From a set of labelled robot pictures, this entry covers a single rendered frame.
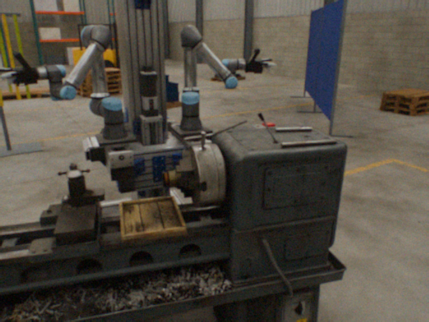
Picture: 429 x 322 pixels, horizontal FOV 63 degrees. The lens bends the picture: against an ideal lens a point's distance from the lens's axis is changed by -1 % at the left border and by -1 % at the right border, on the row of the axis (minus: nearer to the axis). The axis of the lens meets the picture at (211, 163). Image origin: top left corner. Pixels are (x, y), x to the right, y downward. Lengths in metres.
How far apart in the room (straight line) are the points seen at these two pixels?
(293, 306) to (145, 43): 1.77
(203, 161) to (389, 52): 11.62
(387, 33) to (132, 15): 11.30
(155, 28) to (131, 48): 0.20
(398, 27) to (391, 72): 1.36
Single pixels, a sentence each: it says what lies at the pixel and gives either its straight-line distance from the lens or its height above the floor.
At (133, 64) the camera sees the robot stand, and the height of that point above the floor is 1.57.
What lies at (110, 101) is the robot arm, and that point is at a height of 1.39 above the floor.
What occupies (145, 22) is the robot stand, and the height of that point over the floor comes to 1.82.
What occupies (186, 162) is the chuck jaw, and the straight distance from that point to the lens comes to 1.77.
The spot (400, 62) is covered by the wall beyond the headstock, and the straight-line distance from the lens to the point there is 12.77.
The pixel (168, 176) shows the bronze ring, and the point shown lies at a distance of 1.73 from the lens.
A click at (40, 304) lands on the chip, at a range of 1.98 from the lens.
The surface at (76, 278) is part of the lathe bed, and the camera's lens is 1.81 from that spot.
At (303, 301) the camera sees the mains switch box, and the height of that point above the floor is 0.40.
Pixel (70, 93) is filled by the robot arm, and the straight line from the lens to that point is 2.04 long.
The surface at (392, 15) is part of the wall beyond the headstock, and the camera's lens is 13.03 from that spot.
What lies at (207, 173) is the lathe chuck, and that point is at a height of 1.15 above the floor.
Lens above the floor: 1.76
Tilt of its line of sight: 20 degrees down
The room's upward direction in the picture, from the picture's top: straight up
